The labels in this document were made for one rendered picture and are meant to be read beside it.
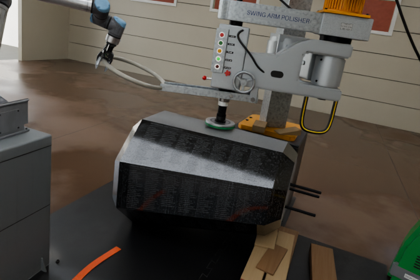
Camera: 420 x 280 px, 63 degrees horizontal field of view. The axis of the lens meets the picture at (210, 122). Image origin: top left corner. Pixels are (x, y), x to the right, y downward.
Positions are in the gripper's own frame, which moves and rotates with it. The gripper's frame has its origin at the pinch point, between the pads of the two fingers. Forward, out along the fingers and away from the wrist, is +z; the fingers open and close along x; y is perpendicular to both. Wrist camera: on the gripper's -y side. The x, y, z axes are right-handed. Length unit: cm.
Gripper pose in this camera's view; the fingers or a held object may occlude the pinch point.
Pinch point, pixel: (100, 68)
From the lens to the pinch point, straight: 251.3
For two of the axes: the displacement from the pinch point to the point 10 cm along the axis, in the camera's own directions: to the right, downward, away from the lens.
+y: 3.4, 4.5, -8.3
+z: -4.4, 8.5, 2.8
